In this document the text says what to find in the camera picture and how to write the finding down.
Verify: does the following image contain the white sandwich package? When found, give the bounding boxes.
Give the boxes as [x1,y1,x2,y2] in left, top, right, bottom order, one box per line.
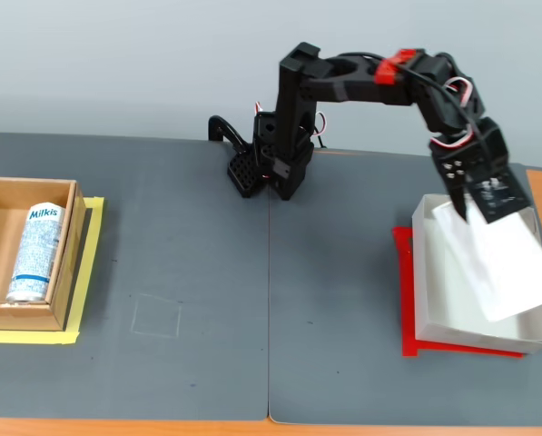
[430,199,542,324]

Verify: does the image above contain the black perforated base bracket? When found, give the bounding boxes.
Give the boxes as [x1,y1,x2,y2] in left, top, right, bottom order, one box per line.
[225,152,271,200]

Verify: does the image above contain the gray paper box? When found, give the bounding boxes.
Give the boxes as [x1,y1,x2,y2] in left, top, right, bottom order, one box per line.
[410,193,542,357]

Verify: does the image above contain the red tape on arm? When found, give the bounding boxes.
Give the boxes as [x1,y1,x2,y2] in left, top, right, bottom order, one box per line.
[373,48,427,87]

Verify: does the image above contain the black table clamp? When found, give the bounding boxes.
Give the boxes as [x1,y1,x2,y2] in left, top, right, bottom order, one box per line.
[207,114,254,156]

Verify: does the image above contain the white Milkis drink can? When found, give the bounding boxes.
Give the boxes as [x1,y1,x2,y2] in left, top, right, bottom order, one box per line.
[5,199,67,304]

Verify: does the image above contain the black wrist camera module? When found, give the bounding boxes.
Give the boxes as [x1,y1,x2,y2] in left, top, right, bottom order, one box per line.
[467,166,527,224]

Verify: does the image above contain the dark gray table mat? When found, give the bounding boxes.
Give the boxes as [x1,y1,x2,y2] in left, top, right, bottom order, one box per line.
[0,133,272,421]
[267,147,542,429]

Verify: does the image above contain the yellow tape marking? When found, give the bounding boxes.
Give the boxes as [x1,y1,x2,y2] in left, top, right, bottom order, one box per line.
[0,195,106,346]

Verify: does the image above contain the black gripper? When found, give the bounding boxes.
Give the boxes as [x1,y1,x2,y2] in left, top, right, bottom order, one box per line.
[429,116,511,224]

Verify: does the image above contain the shallow brown cardboard tray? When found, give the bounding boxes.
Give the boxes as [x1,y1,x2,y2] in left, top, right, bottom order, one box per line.
[0,194,89,333]

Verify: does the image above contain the red white black servo wires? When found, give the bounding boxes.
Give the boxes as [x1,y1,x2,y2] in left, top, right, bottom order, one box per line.
[429,75,478,150]
[312,112,330,149]

